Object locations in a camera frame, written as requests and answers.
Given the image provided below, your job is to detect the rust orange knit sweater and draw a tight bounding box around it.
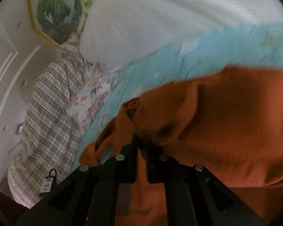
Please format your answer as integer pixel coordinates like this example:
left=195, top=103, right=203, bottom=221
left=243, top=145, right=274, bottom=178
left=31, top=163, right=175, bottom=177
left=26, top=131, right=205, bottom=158
left=79, top=66, right=283, bottom=223

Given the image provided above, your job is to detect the white tag with black loop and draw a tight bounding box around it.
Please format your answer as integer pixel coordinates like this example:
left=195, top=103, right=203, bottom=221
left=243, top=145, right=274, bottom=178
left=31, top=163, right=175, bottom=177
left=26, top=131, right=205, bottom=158
left=40, top=168, right=57, bottom=196

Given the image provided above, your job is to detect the plaid checked blanket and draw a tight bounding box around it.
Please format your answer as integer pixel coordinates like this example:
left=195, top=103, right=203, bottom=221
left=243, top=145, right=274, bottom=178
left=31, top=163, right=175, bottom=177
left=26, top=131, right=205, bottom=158
left=7, top=33, right=90, bottom=208

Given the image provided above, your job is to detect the pink floral white pillowcase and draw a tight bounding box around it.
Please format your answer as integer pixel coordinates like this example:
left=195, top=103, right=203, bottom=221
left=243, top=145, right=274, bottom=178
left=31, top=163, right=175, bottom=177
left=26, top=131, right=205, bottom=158
left=65, top=64, right=118, bottom=134

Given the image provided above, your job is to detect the light blue floral bedsheet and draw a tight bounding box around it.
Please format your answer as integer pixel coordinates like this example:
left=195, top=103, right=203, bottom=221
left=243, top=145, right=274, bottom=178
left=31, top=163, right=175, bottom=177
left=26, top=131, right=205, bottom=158
left=73, top=22, right=283, bottom=168

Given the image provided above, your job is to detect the white striped pillow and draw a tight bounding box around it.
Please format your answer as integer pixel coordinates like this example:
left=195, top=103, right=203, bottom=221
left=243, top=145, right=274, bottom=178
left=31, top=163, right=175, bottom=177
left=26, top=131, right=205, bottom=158
left=80, top=0, right=283, bottom=68

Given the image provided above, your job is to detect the framed landscape painting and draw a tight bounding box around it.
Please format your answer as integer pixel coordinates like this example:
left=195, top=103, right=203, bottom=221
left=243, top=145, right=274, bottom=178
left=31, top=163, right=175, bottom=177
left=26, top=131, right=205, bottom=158
left=27, top=0, right=94, bottom=45

